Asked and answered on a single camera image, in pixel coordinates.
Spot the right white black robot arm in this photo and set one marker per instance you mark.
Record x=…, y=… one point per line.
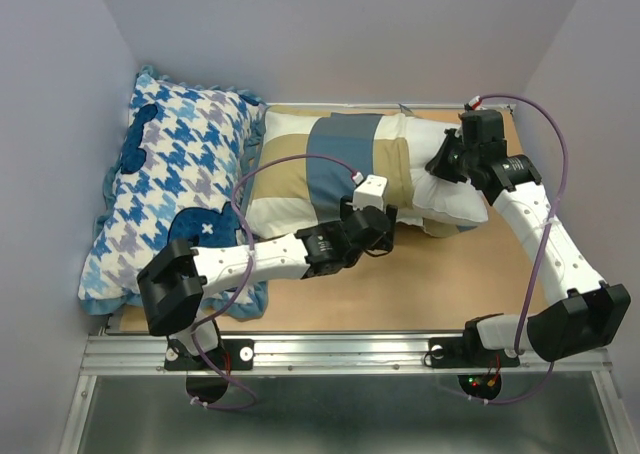
x=584, y=311

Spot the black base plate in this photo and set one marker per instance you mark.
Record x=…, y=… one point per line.
x=232, y=355
x=456, y=353

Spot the aluminium mounting rail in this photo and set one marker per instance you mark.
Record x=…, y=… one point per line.
x=273, y=354

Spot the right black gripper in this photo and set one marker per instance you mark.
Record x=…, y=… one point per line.
x=439, y=164

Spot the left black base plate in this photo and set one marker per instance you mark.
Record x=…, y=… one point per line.
x=232, y=355

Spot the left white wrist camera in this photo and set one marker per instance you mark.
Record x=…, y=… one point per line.
x=369, y=191

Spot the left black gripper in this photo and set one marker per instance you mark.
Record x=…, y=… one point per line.
x=384, y=242

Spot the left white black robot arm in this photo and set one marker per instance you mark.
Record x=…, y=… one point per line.
x=180, y=276

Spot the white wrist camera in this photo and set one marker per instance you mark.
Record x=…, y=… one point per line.
x=474, y=104
x=369, y=191

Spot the blue tan white patchwork pillow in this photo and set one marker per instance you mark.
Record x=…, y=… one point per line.
x=304, y=164

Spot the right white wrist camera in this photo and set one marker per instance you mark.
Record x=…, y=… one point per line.
x=474, y=104

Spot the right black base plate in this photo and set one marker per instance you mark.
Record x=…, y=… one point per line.
x=456, y=353

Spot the blue houndstooth bear pillow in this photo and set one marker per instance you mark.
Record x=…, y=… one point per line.
x=184, y=151

